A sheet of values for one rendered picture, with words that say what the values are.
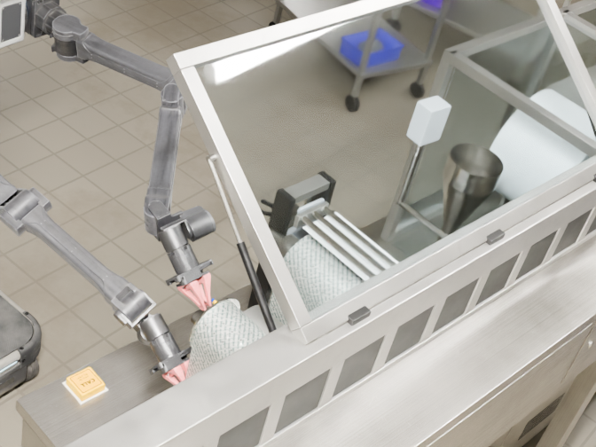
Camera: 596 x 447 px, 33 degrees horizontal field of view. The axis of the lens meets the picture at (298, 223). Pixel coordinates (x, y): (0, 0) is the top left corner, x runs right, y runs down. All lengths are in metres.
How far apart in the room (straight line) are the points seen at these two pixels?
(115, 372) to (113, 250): 1.71
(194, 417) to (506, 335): 0.87
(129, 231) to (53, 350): 0.76
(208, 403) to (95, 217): 2.89
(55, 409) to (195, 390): 0.96
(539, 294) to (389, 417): 0.58
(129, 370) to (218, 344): 0.48
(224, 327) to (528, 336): 0.66
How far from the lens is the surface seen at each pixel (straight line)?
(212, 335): 2.24
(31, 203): 2.53
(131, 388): 2.62
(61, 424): 2.53
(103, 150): 4.84
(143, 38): 5.74
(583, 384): 3.18
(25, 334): 3.62
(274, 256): 1.73
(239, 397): 1.64
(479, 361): 2.15
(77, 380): 2.59
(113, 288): 2.40
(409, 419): 1.99
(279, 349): 1.73
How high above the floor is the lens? 2.90
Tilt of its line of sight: 39 degrees down
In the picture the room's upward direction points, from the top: 15 degrees clockwise
